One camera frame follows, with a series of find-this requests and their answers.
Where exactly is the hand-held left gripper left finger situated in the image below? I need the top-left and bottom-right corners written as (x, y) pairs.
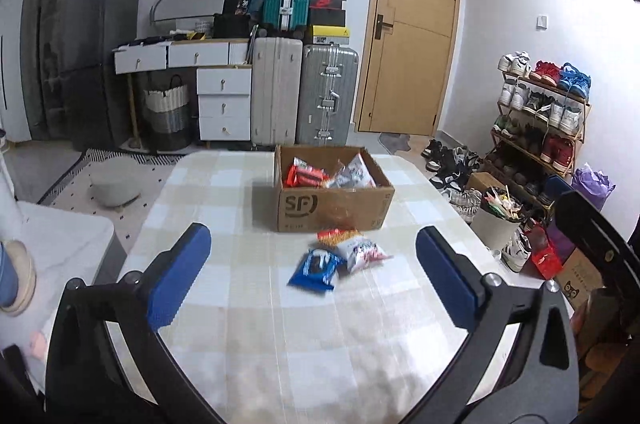
top-left (45, 222), bottom-right (228, 424)

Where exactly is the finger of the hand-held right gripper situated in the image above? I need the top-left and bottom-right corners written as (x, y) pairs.
top-left (554, 190), bottom-right (640, 305)

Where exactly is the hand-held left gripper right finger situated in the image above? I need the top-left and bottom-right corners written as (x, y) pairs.
top-left (400, 226), bottom-right (581, 424)

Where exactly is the white red-edged snack bag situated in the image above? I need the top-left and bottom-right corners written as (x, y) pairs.
top-left (317, 228), bottom-right (394, 275)

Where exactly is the blue snack packet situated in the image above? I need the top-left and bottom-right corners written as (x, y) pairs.
top-left (287, 248), bottom-right (346, 292)

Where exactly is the white black-printed snack packet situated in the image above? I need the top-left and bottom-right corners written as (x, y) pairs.
top-left (327, 153), bottom-right (377, 189)

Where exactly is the brown cardboard box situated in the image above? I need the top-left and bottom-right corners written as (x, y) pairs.
top-left (273, 145), bottom-right (396, 233)

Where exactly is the red snack packet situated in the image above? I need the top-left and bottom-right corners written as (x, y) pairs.
top-left (286, 158), bottom-right (328, 189)

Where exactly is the cat-printed cardboard box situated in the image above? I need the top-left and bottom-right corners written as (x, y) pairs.
top-left (555, 249), bottom-right (606, 312)

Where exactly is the red paper bag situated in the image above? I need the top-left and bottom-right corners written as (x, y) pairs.
top-left (530, 224), bottom-right (566, 279)

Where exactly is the purple plastic bag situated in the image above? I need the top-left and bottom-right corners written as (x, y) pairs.
top-left (571, 164), bottom-right (617, 205)

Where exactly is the white bin with sticks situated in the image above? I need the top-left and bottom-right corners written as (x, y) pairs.
top-left (470, 186), bottom-right (526, 252)

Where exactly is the white sneaker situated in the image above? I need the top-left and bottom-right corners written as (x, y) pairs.
top-left (501, 231), bottom-right (533, 273)

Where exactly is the small plain cardboard box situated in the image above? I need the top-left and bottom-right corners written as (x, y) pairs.
top-left (467, 171), bottom-right (503, 195)

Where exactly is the dark shoes pile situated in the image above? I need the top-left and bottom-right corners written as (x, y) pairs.
top-left (422, 139), bottom-right (486, 225)

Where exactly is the grey round stool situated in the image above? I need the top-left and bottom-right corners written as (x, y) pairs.
top-left (90, 156), bottom-right (143, 207)

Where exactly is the wooden shoe rack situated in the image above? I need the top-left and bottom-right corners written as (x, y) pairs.
top-left (492, 71), bottom-right (592, 185)

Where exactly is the white chair seat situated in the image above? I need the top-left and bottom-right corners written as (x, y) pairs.
top-left (0, 201), bottom-right (126, 385)

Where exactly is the patterned beige rug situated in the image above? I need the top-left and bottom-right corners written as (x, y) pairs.
top-left (37, 149), bottom-right (186, 255)

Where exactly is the grey door mat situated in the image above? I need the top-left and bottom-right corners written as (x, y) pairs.
top-left (377, 131), bottom-right (412, 155)

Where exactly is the shoe rack with shoes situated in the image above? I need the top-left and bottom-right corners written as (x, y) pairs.
top-left (492, 51), bottom-right (592, 177)

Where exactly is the white grey woven basket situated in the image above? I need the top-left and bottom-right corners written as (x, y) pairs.
top-left (142, 74), bottom-right (193, 149)

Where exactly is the blue beige slipper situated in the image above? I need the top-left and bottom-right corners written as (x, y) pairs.
top-left (0, 239), bottom-right (37, 315)

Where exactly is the white desk with drawers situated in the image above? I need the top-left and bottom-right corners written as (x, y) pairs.
top-left (112, 38), bottom-right (253, 142)

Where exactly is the beige suitcase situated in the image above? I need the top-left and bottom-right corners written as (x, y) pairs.
top-left (250, 36), bottom-right (304, 147)

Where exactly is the silver suitcase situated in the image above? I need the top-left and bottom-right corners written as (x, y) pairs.
top-left (296, 44), bottom-right (360, 146)

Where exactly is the dark grey refrigerator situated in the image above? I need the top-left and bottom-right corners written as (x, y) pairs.
top-left (47, 0), bottom-right (143, 152)

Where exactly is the wooden door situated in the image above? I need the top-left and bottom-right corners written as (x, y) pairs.
top-left (352, 0), bottom-right (462, 137)

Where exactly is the black storage box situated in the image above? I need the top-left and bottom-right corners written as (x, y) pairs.
top-left (213, 14), bottom-right (251, 39)

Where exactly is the dark tall cabinet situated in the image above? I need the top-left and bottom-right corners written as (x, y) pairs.
top-left (19, 0), bottom-right (66, 142)

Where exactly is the yellow shoebox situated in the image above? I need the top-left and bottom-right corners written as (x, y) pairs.
top-left (308, 25), bottom-right (347, 47)

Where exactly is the plain black shoebox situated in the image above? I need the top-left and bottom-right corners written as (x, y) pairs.
top-left (310, 10), bottom-right (347, 27)

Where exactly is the dark door handle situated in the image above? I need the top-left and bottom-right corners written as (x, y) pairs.
top-left (374, 14), bottom-right (396, 39)

